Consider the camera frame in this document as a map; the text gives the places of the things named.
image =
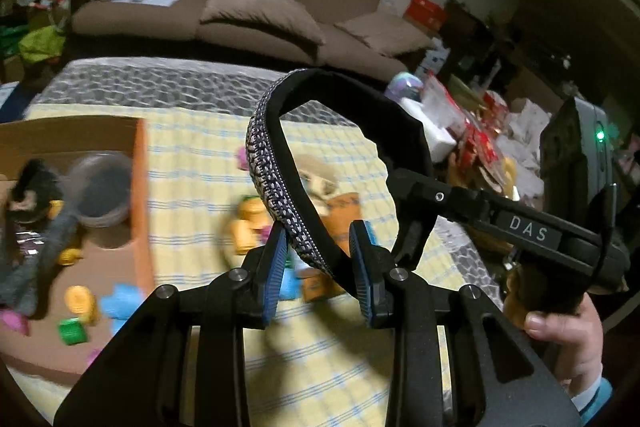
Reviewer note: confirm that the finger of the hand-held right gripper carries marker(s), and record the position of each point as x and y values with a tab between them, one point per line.
450	199
415	239

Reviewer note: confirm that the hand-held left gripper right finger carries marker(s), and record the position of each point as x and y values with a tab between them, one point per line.
361	279

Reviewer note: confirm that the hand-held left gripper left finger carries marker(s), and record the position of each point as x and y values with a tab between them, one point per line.
272	279

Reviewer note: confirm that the black rhinestone headband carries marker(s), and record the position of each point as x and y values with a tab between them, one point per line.
265	157

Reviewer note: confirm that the orange cardboard box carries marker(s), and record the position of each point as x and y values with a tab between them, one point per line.
140	187

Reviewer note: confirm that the person's right forearm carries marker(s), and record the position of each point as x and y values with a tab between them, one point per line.
592	394

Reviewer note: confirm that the mosaic pattern desktop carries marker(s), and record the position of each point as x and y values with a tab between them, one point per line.
150	79

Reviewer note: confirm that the person's right hand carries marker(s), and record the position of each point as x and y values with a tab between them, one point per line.
575	342

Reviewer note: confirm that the pink hair roller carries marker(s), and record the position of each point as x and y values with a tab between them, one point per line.
243	157
12	322
265	232

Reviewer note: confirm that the yellow hair roller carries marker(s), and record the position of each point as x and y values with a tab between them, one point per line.
251	208
244	237
80	302

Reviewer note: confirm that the pile of red packaging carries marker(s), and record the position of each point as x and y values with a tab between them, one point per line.
485	142

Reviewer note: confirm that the white foam box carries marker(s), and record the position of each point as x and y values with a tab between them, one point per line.
430	132

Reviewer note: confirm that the orange printed packet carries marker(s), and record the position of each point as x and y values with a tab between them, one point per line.
345	207

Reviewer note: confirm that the clear plastic packaging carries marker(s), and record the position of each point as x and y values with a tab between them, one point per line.
447	102

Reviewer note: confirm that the wooden hair brush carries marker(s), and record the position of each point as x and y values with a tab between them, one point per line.
315	177

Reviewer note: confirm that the purple round container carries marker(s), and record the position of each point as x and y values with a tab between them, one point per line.
405	86

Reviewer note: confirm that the yellow checkered tablecloth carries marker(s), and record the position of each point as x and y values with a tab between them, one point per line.
200	167

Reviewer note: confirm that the light blue hair roller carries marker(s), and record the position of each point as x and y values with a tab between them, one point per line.
120	302

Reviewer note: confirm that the small brown pillow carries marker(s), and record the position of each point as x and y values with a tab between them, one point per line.
385	32

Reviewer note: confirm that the red box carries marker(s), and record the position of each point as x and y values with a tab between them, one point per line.
425	12

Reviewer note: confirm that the round clear plastic container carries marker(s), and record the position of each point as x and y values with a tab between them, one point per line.
100	197

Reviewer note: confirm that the green hair roller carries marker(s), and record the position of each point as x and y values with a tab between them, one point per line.
70	332

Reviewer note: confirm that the large brown pillow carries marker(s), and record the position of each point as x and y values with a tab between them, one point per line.
260	12

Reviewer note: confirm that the green bag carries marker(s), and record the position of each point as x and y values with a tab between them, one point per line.
40	44

